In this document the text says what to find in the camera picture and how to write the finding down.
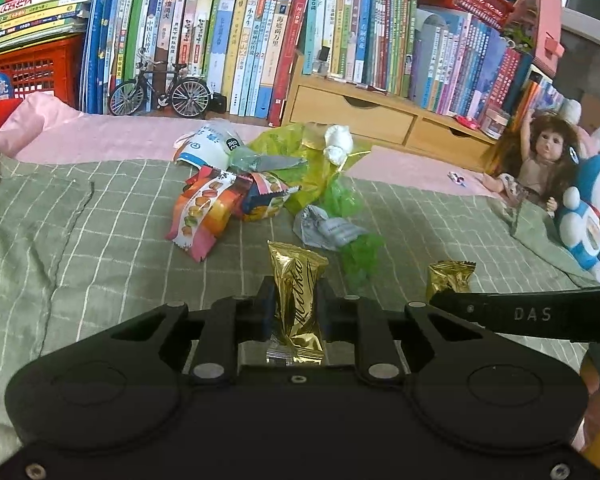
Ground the gold candy wrapper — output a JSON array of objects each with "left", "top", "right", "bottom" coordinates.
[
  {"left": 426, "top": 260, "right": 476, "bottom": 300},
  {"left": 268, "top": 240, "right": 329, "bottom": 364}
]

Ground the white tissue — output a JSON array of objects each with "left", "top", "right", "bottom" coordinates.
[{"left": 323, "top": 125, "right": 353, "bottom": 167}]

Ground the row of upright books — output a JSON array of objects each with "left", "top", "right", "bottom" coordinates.
[{"left": 78, "top": 0, "right": 550, "bottom": 125}]

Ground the stack of flat books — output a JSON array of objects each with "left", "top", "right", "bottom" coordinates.
[{"left": 0, "top": 0, "right": 92, "bottom": 52}]

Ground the green plastic wrapper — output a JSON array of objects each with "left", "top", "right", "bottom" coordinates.
[{"left": 320, "top": 176, "right": 384, "bottom": 292}]

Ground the blue Doraemon plush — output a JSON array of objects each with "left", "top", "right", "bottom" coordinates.
[{"left": 555, "top": 127, "right": 600, "bottom": 283}]

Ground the grey crumpled wrapper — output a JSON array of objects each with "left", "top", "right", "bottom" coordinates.
[{"left": 292, "top": 205, "right": 368, "bottom": 252}]

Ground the orange snack packet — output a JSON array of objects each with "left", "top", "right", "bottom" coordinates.
[{"left": 166, "top": 166, "right": 301, "bottom": 262}]

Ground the long-haired doll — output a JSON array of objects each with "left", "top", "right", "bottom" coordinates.
[{"left": 481, "top": 110, "right": 579, "bottom": 217}]

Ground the white blue snack bag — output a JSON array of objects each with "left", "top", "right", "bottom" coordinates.
[{"left": 172, "top": 119, "right": 244, "bottom": 170}]

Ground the small wrapped candy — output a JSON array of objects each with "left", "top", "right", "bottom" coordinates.
[{"left": 448, "top": 171, "right": 466, "bottom": 188}]

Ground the green checked cloth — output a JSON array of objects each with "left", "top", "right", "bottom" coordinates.
[{"left": 0, "top": 154, "right": 590, "bottom": 463}]

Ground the yellow green plastic bag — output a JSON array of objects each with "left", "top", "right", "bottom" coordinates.
[{"left": 248, "top": 122, "right": 372, "bottom": 214}]

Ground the wooden drawer shelf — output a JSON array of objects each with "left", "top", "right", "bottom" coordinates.
[{"left": 283, "top": 55, "right": 494, "bottom": 171}]

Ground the small round jar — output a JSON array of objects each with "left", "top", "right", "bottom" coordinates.
[{"left": 480, "top": 106, "right": 510, "bottom": 140}]

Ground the miniature bicycle model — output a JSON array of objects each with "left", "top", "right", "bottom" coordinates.
[{"left": 108, "top": 48, "right": 213, "bottom": 118}]

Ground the pink blanket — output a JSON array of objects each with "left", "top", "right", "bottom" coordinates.
[{"left": 0, "top": 92, "right": 490, "bottom": 196}]

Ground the pink toy house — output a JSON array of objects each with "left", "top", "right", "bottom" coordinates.
[{"left": 503, "top": 0, "right": 565, "bottom": 78}]

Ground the red plastic crate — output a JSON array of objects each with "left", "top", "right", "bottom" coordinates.
[{"left": 0, "top": 34, "right": 84, "bottom": 127}]

